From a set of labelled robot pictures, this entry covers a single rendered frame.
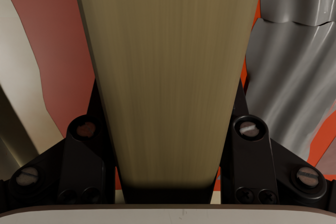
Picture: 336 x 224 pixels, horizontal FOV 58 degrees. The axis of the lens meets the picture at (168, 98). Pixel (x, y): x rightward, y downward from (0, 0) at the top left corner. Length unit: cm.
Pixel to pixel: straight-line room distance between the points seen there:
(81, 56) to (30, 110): 7
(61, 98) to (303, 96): 16
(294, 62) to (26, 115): 19
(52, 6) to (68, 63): 4
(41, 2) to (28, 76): 6
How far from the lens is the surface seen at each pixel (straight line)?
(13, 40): 20
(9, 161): 30
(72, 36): 19
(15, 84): 23
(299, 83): 21
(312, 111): 24
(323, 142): 28
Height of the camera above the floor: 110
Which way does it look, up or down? 43 degrees down
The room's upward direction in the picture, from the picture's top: 180 degrees counter-clockwise
